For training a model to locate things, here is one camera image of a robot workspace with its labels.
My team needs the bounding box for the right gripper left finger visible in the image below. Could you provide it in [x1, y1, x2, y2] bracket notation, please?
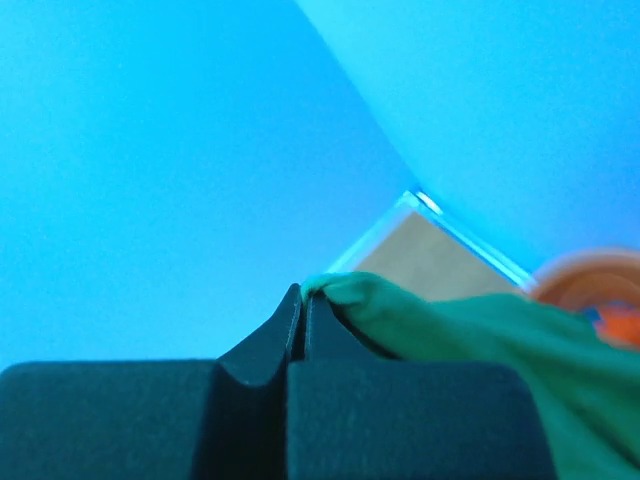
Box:
[1, 286, 302, 479]

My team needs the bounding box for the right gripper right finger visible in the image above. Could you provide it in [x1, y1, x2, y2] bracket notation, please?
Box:
[287, 294, 555, 479]

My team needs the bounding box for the green t-shirt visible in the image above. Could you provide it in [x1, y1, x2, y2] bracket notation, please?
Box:
[302, 272, 639, 479]

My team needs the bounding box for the blue t-shirt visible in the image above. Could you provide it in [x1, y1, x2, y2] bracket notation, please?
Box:
[583, 306, 607, 330]

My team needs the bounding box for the orange plastic bin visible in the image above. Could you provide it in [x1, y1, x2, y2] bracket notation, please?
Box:
[522, 248, 639, 350]

